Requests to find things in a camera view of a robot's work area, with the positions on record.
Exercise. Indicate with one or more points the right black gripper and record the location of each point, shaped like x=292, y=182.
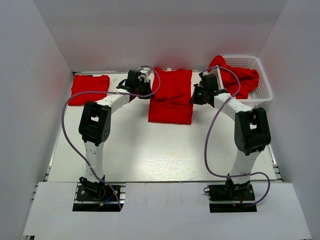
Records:
x=195, y=99

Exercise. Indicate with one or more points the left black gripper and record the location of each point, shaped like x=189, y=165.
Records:
x=147, y=84

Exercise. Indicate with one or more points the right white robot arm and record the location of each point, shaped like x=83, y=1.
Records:
x=251, y=127

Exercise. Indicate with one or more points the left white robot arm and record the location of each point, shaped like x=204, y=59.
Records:
x=95, y=122

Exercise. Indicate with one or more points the folded red t shirt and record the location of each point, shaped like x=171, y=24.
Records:
x=88, y=83

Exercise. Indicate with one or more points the white plastic basket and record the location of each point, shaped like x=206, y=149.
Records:
x=263, y=92

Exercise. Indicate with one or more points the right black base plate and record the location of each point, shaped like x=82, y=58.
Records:
x=223, y=200

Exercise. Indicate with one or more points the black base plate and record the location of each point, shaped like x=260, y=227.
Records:
x=88, y=201
x=223, y=200

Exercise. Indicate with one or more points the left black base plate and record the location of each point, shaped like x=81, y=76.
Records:
x=88, y=201

